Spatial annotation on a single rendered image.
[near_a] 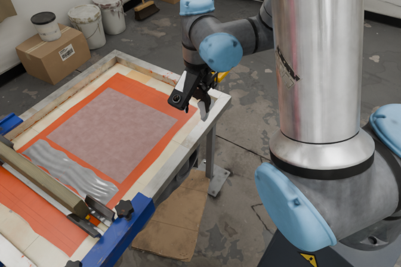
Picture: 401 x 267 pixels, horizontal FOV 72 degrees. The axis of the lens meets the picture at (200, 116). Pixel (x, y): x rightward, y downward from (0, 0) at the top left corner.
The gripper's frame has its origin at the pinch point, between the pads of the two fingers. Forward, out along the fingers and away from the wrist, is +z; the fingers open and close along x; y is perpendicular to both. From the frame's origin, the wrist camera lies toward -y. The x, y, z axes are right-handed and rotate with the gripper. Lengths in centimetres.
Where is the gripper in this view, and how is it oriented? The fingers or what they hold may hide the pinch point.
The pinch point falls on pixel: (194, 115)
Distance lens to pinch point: 83.9
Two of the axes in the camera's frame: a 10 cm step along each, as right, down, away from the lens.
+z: 0.0, 6.8, 7.3
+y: 5.4, -6.2, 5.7
